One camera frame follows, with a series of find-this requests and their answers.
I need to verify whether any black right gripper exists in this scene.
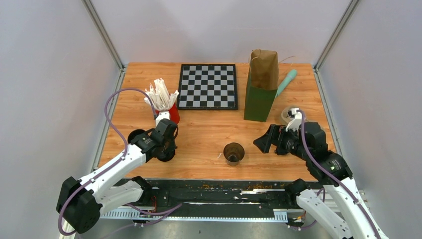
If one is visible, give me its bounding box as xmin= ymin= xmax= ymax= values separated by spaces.
xmin=252 ymin=123 xmax=310 ymax=160

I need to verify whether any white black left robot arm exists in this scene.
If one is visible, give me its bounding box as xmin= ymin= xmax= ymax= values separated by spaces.
xmin=56 ymin=119 xmax=178 ymax=234

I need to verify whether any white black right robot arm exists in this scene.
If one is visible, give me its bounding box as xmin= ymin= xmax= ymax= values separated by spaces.
xmin=253 ymin=122 xmax=387 ymax=239

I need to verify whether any black lid stack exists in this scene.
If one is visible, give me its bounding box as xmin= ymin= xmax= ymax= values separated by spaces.
xmin=157 ymin=150 xmax=176 ymax=162

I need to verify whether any red straw holder cup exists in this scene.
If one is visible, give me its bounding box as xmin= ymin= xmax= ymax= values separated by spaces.
xmin=168 ymin=103 xmax=180 ymax=124

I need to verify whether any cardboard cup carrier tray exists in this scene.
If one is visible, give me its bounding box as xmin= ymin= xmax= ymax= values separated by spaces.
xmin=280 ymin=105 xmax=299 ymax=125

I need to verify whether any white wrapped straws bundle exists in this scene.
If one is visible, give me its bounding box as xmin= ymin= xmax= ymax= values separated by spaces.
xmin=144 ymin=78 xmax=180 ymax=112

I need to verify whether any green paper bag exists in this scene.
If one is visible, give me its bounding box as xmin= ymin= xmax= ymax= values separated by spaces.
xmin=244 ymin=49 xmax=279 ymax=122

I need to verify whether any black white chessboard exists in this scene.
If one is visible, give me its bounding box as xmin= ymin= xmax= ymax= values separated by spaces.
xmin=177 ymin=64 xmax=238 ymax=110

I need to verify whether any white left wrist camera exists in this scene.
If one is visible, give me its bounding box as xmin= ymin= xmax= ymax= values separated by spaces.
xmin=155 ymin=111 xmax=171 ymax=126

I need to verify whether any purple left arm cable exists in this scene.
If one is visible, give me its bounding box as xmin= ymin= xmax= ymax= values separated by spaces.
xmin=57 ymin=88 xmax=182 ymax=237

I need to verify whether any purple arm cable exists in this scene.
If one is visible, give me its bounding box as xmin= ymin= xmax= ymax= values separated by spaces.
xmin=285 ymin=110 xmax=383 ymax=239
xmin=57 ymin=88 xmax=182 ymax=237

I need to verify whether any mint green handle tool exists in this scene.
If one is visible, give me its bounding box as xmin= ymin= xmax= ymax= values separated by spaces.
xmin=275 ymin=69 xmax=297 ymax=97

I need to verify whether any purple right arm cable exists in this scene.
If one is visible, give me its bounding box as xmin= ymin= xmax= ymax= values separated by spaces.
xmin=285 ymin=110 xmax=383 ymax=239

